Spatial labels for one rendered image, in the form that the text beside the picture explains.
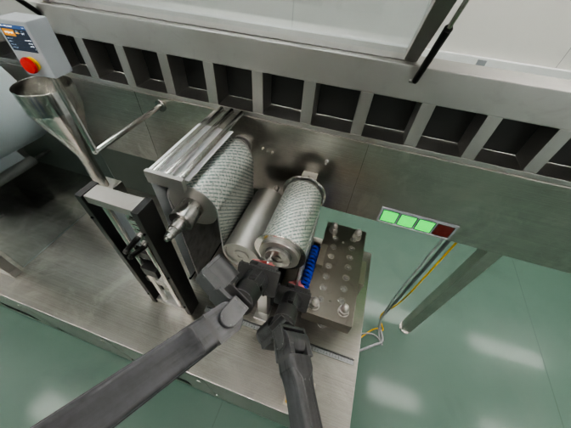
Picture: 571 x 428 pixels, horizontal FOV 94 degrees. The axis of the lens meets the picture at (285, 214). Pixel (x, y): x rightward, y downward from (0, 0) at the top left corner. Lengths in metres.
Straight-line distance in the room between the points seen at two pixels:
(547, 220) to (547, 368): 1.68
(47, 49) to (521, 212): 1.23
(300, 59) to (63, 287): 1.13
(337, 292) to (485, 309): 1.77
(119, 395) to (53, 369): 1.83
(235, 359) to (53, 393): 1.42
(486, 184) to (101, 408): 0.95
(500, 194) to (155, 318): 1.16
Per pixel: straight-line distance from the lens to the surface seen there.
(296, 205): 0.76
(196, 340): 0.48
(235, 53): 0.84
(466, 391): 2.24
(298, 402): 0.65
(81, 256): 1.37
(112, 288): 1.22
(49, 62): 0.78
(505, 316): 2.65
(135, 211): 0.63
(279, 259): 0.72
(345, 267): 1.00
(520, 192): 0.98
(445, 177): 0.90
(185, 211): 0.70
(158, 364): 0.47
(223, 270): 0.55
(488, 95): 0.80
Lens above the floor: 1.86
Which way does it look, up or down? 48 degrees down
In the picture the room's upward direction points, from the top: 5 degrees clockwise
